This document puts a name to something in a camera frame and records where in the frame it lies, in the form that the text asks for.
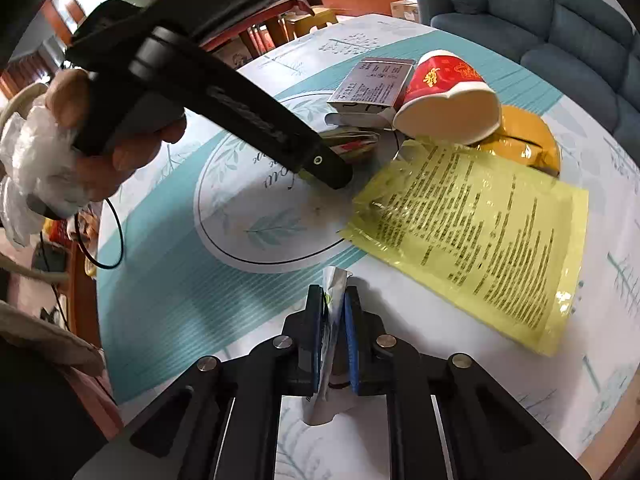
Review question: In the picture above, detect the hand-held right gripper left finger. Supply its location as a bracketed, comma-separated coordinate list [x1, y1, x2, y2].
[75, 284, 326, 480]

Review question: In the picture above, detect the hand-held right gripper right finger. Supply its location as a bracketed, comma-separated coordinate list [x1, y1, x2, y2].
[342, 285, 591, 480]

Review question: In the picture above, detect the gold red snack packet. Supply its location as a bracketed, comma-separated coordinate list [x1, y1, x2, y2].
[320, 127, 381, 163]

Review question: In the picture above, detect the silver foil wrapper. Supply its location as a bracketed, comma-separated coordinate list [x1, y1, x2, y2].
[302, 266, 356, 426]

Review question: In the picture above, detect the person's left hand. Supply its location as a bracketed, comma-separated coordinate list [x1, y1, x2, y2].
[44, 67, 187, 208]

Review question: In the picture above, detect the teal leaf print tablecloth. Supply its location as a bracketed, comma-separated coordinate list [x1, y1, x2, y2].
[95, 12, 640, 480]

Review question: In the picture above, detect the yellow wooden chair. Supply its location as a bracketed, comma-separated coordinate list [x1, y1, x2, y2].
[285, 6, 341, 41]

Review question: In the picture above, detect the grey carton box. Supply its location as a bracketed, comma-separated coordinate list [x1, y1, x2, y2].
[325, 58, 417, 128]

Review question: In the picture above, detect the red paper cup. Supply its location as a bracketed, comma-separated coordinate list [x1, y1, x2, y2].
[392, 50, 502, 147]

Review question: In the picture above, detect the yellow plastic bag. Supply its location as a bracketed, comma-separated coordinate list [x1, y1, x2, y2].
[340, 136, 590, 358]

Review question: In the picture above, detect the cardboard box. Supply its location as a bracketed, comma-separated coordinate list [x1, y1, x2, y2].
[390, 0, 421, 21]

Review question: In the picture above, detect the orange yellow packet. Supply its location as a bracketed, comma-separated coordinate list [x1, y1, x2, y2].
[472, 105, 562, 177]

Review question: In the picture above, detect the dark teal sofa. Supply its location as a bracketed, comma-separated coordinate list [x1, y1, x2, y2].
[414, 0, 640, 148]

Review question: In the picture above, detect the black cable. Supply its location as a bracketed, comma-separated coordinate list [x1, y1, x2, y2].
[72, 197, 125, 270]

